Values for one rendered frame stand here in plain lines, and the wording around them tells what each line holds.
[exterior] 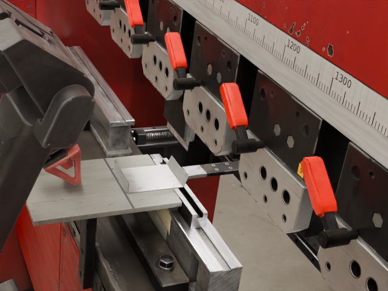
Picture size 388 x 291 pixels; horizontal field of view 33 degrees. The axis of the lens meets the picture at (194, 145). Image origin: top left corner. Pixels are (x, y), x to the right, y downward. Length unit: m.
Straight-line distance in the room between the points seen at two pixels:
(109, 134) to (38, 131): 0.88
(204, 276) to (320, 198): 0.45
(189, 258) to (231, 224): 1.80
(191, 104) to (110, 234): 0.37
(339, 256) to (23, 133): 0.35
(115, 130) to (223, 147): 0.62
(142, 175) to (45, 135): 0.60
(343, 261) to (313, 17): 0.27
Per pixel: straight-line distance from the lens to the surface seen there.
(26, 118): 0.66
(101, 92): 1.65
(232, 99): 0.83
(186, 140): 1.15
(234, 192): 3.17
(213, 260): 1.09
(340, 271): 0.73
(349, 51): 0.69
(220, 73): 0.93
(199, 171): 1.26
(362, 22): 0.67
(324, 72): 0.72
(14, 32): 0.58
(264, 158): 0.83
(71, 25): 1.98
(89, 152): 1.56
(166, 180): 1.22
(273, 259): 2.78
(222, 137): 0.93
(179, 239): 1.17
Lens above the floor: 1.62
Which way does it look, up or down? 27 degrees down
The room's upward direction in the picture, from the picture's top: 8 degrees clockwise
